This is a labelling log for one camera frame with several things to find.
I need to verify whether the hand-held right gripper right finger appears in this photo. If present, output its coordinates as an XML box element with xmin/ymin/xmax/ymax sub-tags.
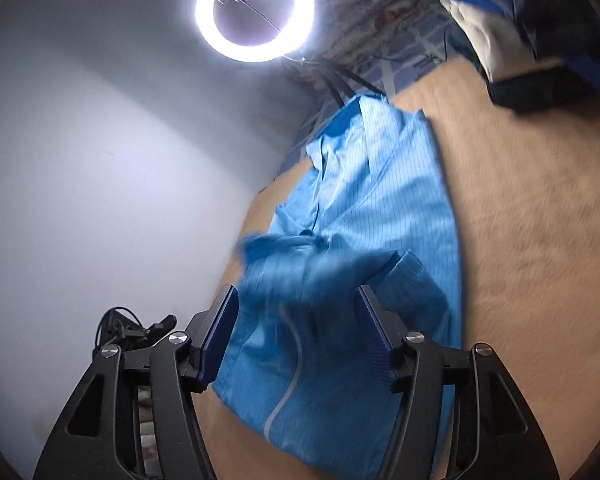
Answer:
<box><xmin>357</xmin><ymin>284</ymin><xmax>561</xmax><ymax>480</ymax></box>

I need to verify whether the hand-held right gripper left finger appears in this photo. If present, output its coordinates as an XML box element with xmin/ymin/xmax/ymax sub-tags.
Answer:
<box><xmin>32</xmin><ymin>284</ymin><xmax>240</xmax><ymax>480</ymax></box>

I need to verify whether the light blue work coat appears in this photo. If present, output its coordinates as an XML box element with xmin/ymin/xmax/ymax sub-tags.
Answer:
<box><xmin>211</xmin><ymin>92</ymin><xmax>463</xmax><ymax>476</ymax></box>

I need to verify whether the black tripod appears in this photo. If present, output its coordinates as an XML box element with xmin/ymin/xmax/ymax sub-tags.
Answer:
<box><xmin>285</xmin><ymin>55</ymin><xmax>386</xmax><ymax>108</ymax></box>

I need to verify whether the blue patterned bed sheet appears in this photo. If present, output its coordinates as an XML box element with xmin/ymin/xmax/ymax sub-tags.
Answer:
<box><xmin>275</xmin><ymin>15</ymin><xmax>481</xmax><ymax>176</ymax></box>

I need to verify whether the black folded garment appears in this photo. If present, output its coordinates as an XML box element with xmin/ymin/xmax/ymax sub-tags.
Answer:
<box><xmin>487</xmin><ymin>60</ymin><xmax>583</xmax><ymax>115</ymax></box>

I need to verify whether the white folded garment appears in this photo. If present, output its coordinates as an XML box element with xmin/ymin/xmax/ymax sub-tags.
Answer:
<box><xmin>440</xmin><ymin>0</ymin><xmax>548</xmax><ymax>81</ymax></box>

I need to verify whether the white ring light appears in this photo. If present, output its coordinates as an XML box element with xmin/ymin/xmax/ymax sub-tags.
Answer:
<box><xmin>195</xmin><ymin>0</ymin><xmax>316</xmax><ymax>63</ymax></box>

